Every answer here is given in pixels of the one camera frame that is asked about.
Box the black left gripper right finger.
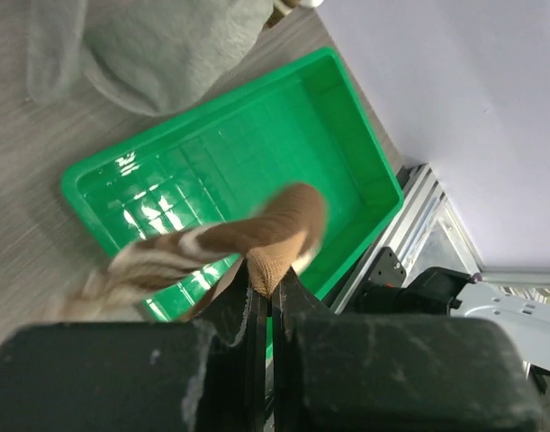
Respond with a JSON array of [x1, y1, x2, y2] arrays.
[[272, 270, 347, 431]]

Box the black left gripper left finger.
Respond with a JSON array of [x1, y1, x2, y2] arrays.
[[197, 261, 267, 431]]

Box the brown cream striped sock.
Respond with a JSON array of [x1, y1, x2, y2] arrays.
[[44, 183, 328, 321]]

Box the grey sock white stripes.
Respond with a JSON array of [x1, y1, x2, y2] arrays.
[[27, 1, 274, 117]]

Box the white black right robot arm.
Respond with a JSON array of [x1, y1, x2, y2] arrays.
[[351, 247, 550, 393]]

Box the green plastic tray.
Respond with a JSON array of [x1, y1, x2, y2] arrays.
[[62, 49, 403, 322]]

